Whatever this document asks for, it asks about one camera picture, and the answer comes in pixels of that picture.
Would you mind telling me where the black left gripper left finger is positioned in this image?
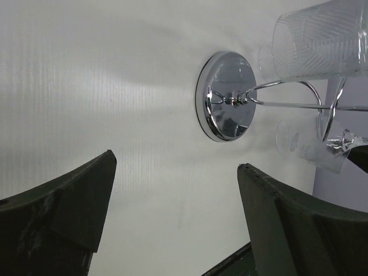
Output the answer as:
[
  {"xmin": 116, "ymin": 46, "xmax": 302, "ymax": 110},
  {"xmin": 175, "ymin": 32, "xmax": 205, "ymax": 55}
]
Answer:
[{"xmin": 1, "ymin": 150, "xmax": 117, "ymax": 275}]

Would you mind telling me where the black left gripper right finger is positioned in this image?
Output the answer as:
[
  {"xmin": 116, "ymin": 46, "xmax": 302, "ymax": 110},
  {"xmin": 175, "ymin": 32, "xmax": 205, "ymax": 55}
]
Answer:
[{"xmin": 237, "ymin": 164, "xmax": 367, "ymax": 275}]

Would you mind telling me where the chrome wine glass rack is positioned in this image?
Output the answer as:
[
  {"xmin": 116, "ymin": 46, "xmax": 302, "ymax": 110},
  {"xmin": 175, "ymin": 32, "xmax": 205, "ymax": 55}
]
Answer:
[{"xmin": 195, "ymin": 51, "xmax": 367, "ymax": 143}]

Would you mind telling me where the clear wine glass right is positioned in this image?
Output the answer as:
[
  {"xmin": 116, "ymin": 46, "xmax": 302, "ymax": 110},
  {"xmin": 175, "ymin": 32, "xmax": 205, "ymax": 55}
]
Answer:
[{"xmin": 275, "ymin": 118, "xmax": 367, "ymax": 173}]

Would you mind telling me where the clear wine glass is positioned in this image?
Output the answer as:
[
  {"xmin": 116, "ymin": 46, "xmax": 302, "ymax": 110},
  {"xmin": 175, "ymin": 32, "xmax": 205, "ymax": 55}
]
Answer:
[
  {"xmin": 257, "ymin": 0, "xmax": 368, "ymax": 85},
  {"xmin": 275, "ymin": 118, "xmax": 367, "ymax": 173}
]

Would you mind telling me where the clear wine glass far left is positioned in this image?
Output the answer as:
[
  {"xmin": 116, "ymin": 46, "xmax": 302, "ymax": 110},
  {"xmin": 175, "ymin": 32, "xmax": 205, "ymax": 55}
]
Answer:
[{"xmin": 257, "ymin": 0, "xmax": 368, "ymax": 85}]

